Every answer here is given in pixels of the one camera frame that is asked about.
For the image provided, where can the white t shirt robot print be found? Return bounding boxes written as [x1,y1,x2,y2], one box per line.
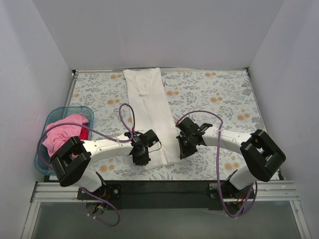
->
[123,68,180,170]

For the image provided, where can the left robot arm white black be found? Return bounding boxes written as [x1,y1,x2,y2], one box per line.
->
[50,129,160,199]

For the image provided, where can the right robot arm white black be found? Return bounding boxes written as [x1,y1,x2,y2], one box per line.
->
[176,117,286,198]

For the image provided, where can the floral table cloth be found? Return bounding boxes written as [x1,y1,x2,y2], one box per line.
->
[69,70,265,180]

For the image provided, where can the red garment in basket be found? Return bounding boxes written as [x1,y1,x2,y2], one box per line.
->
[79,127,89,140]

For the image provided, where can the pink t shirt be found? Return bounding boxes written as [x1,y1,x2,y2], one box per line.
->
[42,114,88,157]

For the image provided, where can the teal plastic basket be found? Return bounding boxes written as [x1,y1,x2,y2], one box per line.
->
[34,106,94,175]

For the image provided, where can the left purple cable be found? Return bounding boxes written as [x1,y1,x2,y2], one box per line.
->
[37,104,137,227]

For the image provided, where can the purple cable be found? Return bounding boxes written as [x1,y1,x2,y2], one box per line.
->
[37,104,137,227]
[175,111,258,219]

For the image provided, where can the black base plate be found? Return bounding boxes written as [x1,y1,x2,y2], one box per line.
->
[93,181,222,211]

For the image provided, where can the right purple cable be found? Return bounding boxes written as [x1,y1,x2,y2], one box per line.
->
[175,111,258,219]

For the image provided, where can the aluminium frame rail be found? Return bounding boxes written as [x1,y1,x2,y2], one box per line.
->
[21,180,311,239]

